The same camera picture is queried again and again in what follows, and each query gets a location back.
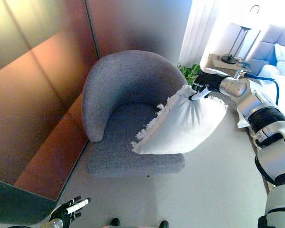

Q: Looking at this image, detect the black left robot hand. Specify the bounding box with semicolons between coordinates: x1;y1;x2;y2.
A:
48;195;91;227

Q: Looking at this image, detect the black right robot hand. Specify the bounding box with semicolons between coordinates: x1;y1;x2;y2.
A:
188;72;230;101

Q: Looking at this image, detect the white fringed throw pillow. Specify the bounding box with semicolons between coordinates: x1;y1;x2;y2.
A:
130;84;229;155

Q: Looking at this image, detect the white bed pillow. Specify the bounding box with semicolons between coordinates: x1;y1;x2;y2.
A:
274;43;285;76

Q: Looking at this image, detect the green potted plant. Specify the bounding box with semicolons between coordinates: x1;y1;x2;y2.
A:
178;63;203;86

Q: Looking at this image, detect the beige bedside table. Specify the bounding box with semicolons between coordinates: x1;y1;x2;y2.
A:
205;53;245;77

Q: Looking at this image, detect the white curtain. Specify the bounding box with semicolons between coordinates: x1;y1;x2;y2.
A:
178;0;217;69

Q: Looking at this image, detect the black table lamp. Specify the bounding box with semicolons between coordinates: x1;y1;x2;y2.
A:
221;22;261;65

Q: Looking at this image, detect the grey upholstered headboard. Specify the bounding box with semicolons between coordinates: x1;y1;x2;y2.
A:
248;23;285;74

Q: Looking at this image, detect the grey tub armchair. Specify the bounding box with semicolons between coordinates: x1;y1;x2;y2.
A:
81;49;188;178

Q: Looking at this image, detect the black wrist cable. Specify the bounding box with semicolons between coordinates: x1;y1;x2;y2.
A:
234;69;280;105

